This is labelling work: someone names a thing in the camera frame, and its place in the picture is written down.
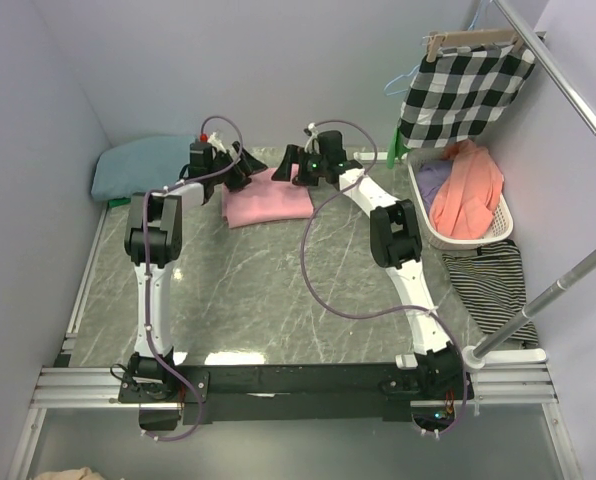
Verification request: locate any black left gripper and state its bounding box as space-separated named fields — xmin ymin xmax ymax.
xmin=208 ymin=142 xmax=267 ymax=193

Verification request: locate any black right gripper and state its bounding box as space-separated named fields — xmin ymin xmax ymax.
xmin=271 ymin=145 xmax=328 ymax=187

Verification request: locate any white laundry basket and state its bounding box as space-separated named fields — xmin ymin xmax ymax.
xmin=405 ymin=142 xmax=513 ymax=250

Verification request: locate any pink t-shirt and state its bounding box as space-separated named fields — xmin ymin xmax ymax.
xmin=222 ymin=168 xmax=314 ymax=229

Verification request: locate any black mounting base bar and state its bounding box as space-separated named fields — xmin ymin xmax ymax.
xmin=118 ymin=363 xmax=474 ymax=431

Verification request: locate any folded teal t-shirt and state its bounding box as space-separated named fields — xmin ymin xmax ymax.
xmin=91 ymin=135 xmax=195 ymax=202

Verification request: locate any white rack foot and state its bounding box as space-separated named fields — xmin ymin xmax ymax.
xmin=353 ymin=152 xmax=388 ymax=162

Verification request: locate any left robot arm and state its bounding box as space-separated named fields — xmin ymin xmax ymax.
xmin=124 ymin=139 xmax=267 ymax=402

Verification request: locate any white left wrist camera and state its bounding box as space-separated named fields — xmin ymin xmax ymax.
xmin=200 ymin=132 xmax=229 ymax=153

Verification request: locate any black white checkered cloth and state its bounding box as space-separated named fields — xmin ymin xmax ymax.
xmin=398 ymin=45 xmax=536 ymax=150

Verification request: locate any beige cloth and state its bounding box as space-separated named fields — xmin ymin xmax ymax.
xmin=34 ymin=467 xmax=104 ymax=480

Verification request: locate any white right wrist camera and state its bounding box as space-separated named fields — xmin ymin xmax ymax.
xmin=304 ymin=122 xmax=319 ymax=152

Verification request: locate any green hanging garment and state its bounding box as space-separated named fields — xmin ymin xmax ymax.
xmin=386 ymin=127 xmax=410 ymax=169

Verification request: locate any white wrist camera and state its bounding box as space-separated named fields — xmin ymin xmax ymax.
xmin=304 ymin=122 xmax=319 ymax=152
xmin=200 ymin=132 xmax=229 ymax=153

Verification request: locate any orange shirt in basket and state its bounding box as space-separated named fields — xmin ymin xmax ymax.
xmin=429 ymin=140 xmax=504 ymax=240

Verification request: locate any wooden clothes hanger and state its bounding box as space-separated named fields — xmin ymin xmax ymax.
xmin=425 ymin=29 xmax=524 ymax=63

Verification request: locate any black white striped garment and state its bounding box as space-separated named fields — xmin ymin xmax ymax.
xmin=442 ymin=239 xmax=526 ymax=335

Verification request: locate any metal clothes rack pole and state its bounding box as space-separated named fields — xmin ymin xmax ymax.
xmin=464 ymin=1 xmax=596 ymax=362

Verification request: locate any blue wire hanger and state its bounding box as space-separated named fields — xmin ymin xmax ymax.
xmin=383 ymin=66 xmax=418 ymax=97

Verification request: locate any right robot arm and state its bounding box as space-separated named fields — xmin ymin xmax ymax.
xmin=272 ymin=122 xmax=466 ymax=399

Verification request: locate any aluminium frame rail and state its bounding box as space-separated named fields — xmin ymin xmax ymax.
xmin=15 ymin=307 xmax=561 ymax=479

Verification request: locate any purple garment in basket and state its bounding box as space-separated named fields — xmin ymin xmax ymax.
xmin=415 ymin=160 xmax=452 ymax=212

